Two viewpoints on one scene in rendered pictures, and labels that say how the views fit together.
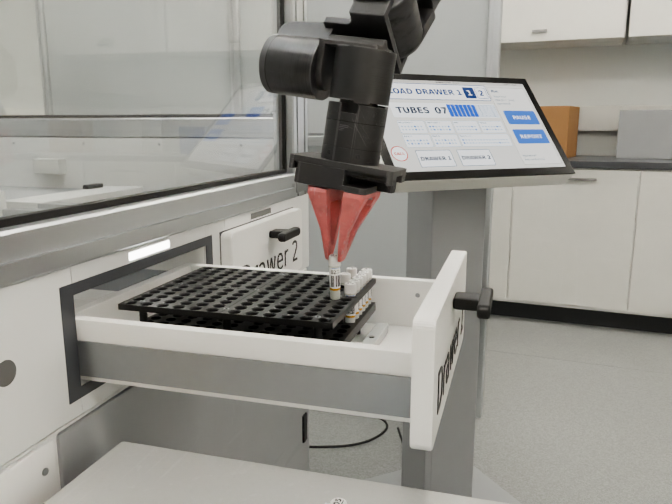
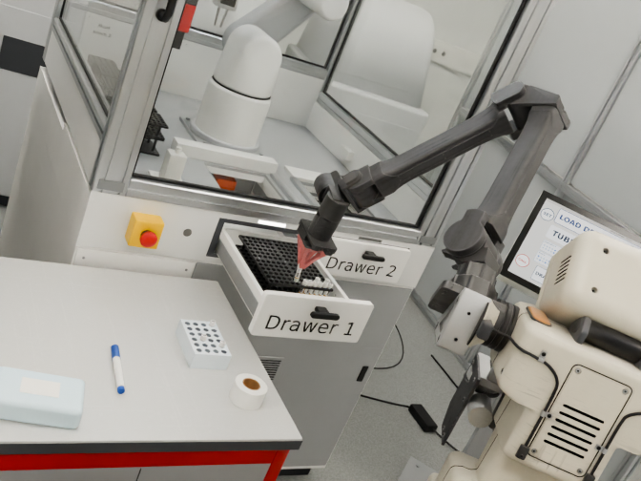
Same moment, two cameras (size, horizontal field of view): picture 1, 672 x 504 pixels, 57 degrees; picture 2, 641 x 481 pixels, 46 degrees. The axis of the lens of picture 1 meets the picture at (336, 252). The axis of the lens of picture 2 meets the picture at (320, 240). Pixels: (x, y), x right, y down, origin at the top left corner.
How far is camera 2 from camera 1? 1.35 m
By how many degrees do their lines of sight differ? 39
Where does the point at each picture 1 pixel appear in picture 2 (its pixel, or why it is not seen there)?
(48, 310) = (212, 222)
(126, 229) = (262, 211)
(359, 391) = (253, 304)
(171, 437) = not seen: hidden behind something
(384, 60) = (334, 205)
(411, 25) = (361, 198)
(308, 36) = (333, 180)
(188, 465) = (218, 299)
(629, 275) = not seen: outside the picture
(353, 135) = (314, 225)
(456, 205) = not seen: hidden behind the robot
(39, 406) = (194, 249)
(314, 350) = (252, 283)
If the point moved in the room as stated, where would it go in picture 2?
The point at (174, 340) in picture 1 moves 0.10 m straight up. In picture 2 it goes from (234, 256) to (247, 219)
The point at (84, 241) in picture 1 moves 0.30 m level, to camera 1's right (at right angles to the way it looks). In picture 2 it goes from (239, 207) to (313, 272)
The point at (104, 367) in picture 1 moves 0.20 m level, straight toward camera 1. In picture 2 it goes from (219, 251) to (172, 270)
